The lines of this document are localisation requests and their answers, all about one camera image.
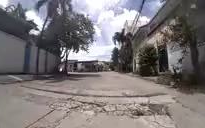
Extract white boundary wall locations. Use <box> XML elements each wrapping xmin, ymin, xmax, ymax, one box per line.
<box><xmin>0</xmin><ymin>26</ymin><xmax>60</xmax><ymax>75</ymax></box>

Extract thin-trunked tree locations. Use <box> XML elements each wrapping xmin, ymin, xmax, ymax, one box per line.
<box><xmin>161</xmin><ymin>0</ymin><xmax>205</xmax><ymax>86</ymax></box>

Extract group of dark trees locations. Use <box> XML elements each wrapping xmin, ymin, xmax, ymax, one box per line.
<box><xmin>110</xmin><ymin>29</ymin><xmax>135</xmax><ymax>74</ymax></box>

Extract grey concrete road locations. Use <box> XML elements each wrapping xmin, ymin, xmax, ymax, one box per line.
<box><xmin>0</xmin><ymin>71</ymin><xmax>205</xmax><ymax>128</ymax></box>

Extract overhead wires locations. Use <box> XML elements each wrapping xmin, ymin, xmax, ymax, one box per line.
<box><xmin>103</xmin><ymin>0</ymin><xmax>148</xmax><ymax>35</ymax></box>

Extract pale building with wall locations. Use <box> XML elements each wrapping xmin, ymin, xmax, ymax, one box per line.
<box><xmin>123</xmin><ymin>0</ymin><xmax>205</xmax><ymax>82</ymax></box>

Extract palm tree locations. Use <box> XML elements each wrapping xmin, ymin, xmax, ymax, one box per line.
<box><xmin>34</xmin><ymin>0</ymin><xmax>59</xmax><ymax>75</ymax></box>

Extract large leafy tree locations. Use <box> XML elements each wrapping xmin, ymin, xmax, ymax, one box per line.
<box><xmin>39</xmin><ymin>0</ymin><xmax>97</xmax><ymax>76</ymax></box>

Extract dark-roofed building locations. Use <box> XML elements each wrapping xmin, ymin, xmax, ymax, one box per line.
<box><xmin>0</xmin><ymin>3</ymin><xmax>35</xmax><ymax>42</ymax></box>

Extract low distant building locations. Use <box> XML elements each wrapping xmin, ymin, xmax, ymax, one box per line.
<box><xmin>58</xmin><ymin>59</ymin><xmax>112</xmax><ymax>73</ymax></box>

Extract dark green bush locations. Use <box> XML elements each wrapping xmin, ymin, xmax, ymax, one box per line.
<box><xmin>137</xmin><ymin>44</ymin><xmax>160</xmax><ymax>78</ymax></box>

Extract grey concrete pavement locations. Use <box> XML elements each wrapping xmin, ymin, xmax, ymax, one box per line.
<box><xmin>0</xmin><ymin>73</ymin><xmax>55</xmax><ymax>85</ymax></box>
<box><xmin>123</xmin><ymin>71</ymin><xmax>205</xmax><ymax>122</ymax></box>

